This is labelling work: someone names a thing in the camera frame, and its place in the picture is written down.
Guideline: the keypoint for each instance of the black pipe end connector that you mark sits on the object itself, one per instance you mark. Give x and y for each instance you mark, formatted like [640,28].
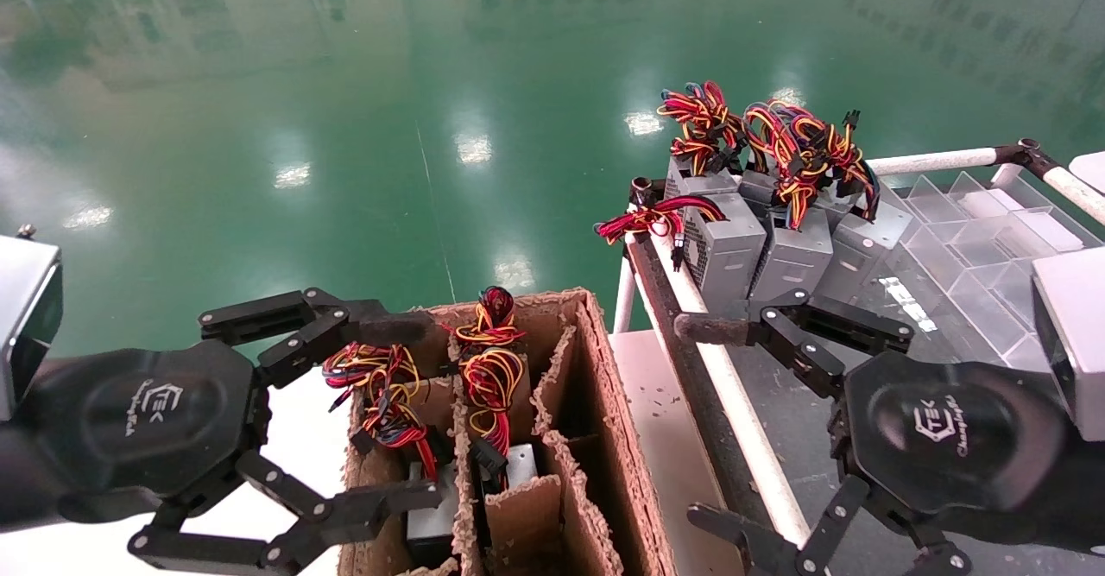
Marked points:
[643,192]

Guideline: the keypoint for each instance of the black pipe corner connector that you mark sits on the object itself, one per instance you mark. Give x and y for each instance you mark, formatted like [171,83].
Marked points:
[1023,155]

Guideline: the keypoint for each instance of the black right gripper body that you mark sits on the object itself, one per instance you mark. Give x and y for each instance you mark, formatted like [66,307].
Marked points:
[950,438]

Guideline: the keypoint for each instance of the white table leg pipe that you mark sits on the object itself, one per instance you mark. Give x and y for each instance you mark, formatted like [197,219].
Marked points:
[623,295]

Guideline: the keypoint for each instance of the brown cardboard box with dividers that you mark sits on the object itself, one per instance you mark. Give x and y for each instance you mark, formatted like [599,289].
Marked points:
[617,438]

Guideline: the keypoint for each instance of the white label strip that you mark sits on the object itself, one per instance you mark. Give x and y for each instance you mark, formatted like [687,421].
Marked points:
[906,301]

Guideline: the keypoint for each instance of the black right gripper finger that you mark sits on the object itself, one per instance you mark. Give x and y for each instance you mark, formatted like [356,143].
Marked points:
[798,338]
[760,541]

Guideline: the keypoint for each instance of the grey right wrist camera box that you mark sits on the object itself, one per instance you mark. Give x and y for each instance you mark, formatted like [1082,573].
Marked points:
[1075,343]

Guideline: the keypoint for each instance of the clear acrylic divider organizer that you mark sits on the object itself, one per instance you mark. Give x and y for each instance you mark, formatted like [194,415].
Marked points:
[975,248]

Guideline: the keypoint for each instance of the white flat object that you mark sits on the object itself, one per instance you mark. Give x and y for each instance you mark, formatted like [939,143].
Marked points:
[1092,170]

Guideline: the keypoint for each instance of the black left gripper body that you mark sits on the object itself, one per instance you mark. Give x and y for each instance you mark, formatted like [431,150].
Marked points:
[147,420]

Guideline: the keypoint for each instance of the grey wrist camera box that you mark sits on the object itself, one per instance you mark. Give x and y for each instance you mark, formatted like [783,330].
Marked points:
[22,317]
[1075,343]

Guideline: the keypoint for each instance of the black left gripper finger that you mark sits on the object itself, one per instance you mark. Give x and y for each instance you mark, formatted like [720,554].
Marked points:
[363,511]
[328,321]

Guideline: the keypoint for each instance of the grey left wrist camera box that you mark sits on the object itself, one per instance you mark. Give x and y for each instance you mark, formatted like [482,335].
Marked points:
[22,317]

